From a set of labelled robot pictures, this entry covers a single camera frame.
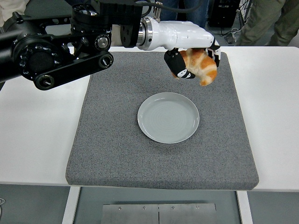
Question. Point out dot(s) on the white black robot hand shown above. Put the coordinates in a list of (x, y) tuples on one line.
[(182, 35)]

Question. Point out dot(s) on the golden brown croissant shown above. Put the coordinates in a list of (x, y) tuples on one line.
[(203, 65)]

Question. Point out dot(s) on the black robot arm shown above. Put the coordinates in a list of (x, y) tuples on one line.
[(35, 56)]

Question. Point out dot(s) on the pale grey round plate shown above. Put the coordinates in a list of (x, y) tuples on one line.
[(168, 117)]

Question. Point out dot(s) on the grey metal plate with screws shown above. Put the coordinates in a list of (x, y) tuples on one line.
[(158, 214)]

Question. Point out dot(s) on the person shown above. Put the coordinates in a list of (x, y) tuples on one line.
[(9, 9), (261, 21), (116, 35), (194, 17)]

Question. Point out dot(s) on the black computer box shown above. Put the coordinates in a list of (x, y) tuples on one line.
[(224, 14)]

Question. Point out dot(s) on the grey floor adapter box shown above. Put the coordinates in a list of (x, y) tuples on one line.
[(230, 38)]

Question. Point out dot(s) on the grey speckled mat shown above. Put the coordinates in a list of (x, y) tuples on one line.
[(140, 163)]

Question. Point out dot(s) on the white table leg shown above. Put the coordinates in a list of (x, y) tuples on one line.
[(244, 210), (70, 207)]

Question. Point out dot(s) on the white desk frame leg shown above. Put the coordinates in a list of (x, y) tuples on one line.
[(244, 11)]

